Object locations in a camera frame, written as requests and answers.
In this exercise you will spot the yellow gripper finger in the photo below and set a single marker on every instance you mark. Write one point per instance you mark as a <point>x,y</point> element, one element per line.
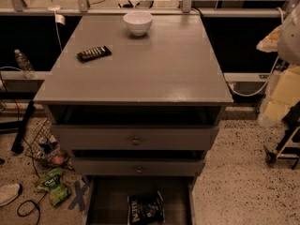
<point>270,43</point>
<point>282,93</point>

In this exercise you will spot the blue chip bag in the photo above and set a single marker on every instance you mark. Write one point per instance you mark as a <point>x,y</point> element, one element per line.
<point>145,209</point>

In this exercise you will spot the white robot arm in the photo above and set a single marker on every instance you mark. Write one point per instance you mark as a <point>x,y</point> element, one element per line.
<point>289,39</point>

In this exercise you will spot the grey drawer cabinet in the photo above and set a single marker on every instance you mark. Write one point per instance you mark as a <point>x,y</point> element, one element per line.
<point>168,78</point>

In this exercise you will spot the grey bottom drawer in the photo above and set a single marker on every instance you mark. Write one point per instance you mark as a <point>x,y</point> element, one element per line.
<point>108,199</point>

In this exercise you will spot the grey drawer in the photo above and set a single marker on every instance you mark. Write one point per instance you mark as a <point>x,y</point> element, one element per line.
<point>74,137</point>
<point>108,199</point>
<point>127,167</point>

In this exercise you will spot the grey middle drawer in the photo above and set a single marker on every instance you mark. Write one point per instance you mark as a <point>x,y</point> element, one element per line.
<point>127,167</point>

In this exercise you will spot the grey top drawer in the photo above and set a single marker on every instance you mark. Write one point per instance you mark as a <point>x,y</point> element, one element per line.
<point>74,137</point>

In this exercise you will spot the green chip bag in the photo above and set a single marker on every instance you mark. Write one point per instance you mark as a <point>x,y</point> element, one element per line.
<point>52,183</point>

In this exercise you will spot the black wheeled cart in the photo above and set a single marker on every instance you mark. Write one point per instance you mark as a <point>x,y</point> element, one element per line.
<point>292,135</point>

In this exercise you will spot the white bowl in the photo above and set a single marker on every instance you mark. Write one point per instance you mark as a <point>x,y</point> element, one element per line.
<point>138,23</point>

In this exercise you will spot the black snack bar package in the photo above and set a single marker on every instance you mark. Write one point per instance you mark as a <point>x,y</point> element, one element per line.
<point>93,53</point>

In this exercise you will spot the clear plastic water bottle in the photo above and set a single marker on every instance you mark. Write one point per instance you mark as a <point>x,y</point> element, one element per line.
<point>24,64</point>

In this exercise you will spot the black leaning bar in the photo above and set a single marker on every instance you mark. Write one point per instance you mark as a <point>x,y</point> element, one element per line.
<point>17,145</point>

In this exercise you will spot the white shoe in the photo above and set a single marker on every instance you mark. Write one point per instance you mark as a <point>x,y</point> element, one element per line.
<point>9,193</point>

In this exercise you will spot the wire basket with items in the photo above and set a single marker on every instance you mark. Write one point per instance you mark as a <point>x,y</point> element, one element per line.
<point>45,149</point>

